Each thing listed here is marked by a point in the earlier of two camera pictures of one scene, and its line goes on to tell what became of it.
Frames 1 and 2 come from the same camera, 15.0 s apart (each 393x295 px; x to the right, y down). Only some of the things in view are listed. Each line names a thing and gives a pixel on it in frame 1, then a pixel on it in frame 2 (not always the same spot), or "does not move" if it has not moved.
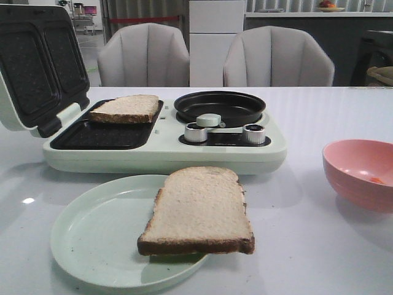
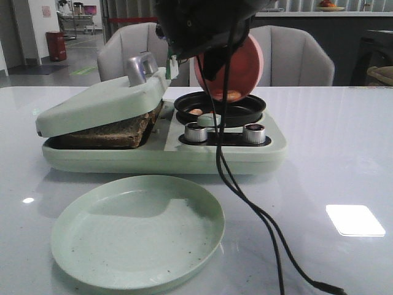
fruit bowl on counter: (327, 6) does not move
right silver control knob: (255, 133) does not move
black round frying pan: (236, 109) does not move
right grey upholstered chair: (277, 56) does not move
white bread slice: (198, 210) to (127, 133)
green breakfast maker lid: (42, 69) to (146, 83)
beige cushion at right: (384, 74) does not move
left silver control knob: (194, 133) does not move
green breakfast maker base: (161, 147) does not move
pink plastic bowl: (361, 172) to (239, 76)
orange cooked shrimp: (376, 179) to (231, 96)
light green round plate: (95, 234) does not move
